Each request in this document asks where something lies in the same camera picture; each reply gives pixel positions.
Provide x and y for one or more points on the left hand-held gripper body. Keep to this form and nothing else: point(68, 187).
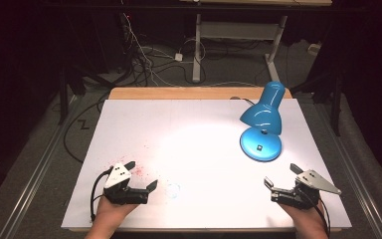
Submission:
point(122, 194)

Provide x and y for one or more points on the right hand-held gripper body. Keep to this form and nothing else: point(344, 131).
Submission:
point(300, 194)

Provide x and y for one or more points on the person's left hand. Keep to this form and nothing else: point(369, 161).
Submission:
point(114, 209)

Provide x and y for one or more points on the person's right hand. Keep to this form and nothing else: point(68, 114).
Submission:
point(303, 215)

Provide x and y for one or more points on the white table cover sheet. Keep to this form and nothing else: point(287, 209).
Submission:
point(195, 149)

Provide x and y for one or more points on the blue desk lamp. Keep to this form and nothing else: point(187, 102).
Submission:
point(262, 116)

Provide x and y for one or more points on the black metal stand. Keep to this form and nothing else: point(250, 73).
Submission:
point(336, 106)
point(64, 96)

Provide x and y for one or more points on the white power adapter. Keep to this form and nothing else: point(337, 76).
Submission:
point(178, 57)

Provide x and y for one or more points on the white power strip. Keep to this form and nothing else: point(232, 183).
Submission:
point(314, 48)

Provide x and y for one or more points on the aluminium floor rail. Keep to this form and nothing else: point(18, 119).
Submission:
point(36, 169)
point(358, 179)

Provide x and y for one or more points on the white metal desk frame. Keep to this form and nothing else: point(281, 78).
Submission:
point(238, 31)

